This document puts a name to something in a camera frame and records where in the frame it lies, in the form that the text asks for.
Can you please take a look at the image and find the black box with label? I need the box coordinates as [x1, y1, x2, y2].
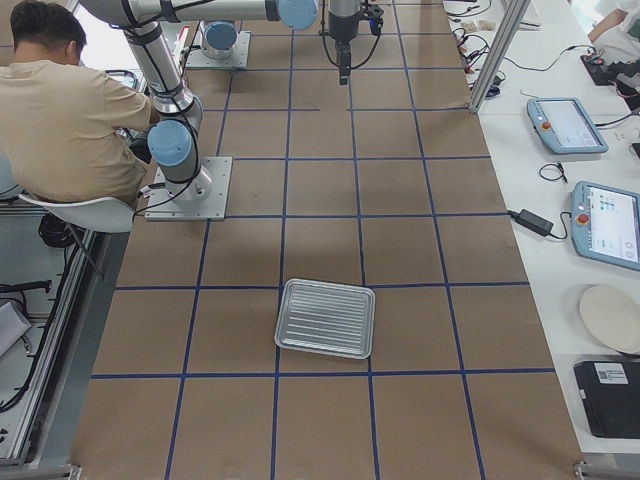
[574, 361, 639, 439]

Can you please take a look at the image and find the beige round plate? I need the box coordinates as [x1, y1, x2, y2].
[579, 285, 639, 356]

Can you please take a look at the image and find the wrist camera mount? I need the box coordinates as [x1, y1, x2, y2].
[362, 1, 384, 37]

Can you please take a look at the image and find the aluminium frame post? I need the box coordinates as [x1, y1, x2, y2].
[468, 0, 530, 113]

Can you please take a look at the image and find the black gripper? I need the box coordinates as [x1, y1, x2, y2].
[335, 38, 352, 85]

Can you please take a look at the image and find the silver ridged metal tray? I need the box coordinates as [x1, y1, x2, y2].
[274, 279, 376, 360]

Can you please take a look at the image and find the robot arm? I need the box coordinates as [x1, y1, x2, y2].
[81, 1, 318, 205]
[200, 1, 365, 85]

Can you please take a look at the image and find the seated person beige shirt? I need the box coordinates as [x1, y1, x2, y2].
[0, 0, 154, 204]

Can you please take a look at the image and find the black power adapter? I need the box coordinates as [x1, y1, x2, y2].
[508, 209, 553, 237]

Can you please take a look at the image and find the white chair seat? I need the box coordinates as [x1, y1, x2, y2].
[19, 194, 134, 233]

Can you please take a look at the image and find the lower blue teach pendant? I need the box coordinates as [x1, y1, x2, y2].
[571, 181, 639, 271]

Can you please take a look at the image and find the upper blue teach pendant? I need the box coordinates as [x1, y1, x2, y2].
[526, 97, 609, 155]

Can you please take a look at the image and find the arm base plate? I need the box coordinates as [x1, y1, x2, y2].
[186, 31, 251, 70]
[143, 157, 233, 221]

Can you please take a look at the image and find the blue teach pendant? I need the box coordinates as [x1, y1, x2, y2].
[571, 181, 639, 271]
[526, 97, 609, 155]

